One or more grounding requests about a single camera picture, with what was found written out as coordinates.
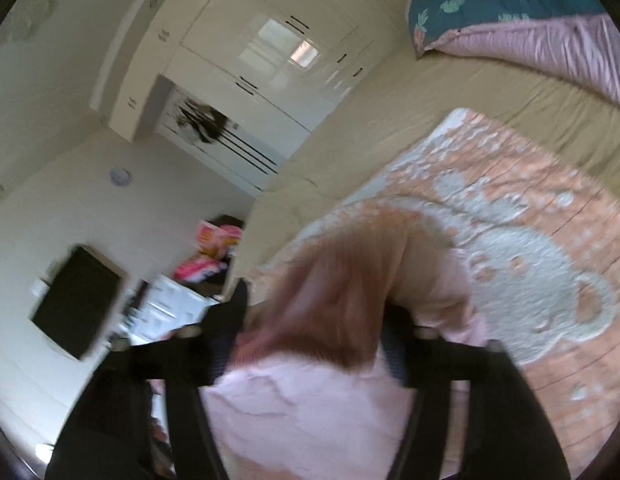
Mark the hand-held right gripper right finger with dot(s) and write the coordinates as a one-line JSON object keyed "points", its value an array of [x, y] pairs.
{"points": [[395, 357]]}

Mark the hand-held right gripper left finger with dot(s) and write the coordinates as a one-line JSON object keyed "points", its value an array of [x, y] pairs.
{"points": [[224, 345]]}

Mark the pink padded jacket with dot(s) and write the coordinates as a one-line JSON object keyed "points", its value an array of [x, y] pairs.
{"points": [[300, 410]]}

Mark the white drawer cabinet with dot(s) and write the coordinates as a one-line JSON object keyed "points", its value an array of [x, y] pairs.
{"points": [[174, 305]]}

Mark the pink plastic bag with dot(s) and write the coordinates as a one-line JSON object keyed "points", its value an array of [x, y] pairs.
{"points": [[197, 269]]}

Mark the pink and yellow bag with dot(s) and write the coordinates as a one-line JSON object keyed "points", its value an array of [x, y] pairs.
{"points": [[217, 237]]}

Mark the orange printed blanket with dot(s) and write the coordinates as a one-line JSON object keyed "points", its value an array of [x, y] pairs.
{"points": [[540, 260]]}

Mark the white door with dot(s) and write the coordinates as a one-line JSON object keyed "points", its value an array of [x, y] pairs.
{"points": [[234, 155]]}

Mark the hanging dark bags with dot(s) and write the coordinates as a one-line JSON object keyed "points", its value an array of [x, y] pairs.
{"points": [[204, 122]]}

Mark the white glossy wardrobe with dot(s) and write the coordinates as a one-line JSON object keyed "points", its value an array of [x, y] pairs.
{"points": [[270, 45]]}

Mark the teal and pink duvet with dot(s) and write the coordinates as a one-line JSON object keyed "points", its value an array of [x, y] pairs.
{"points": [[490, 5]]}

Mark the black wall television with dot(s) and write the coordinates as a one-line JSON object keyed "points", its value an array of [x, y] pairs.
{"points": [[77, 302]]}

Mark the round wall clock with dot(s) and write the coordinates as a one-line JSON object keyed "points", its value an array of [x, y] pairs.
{"points": [[120, 175]]}

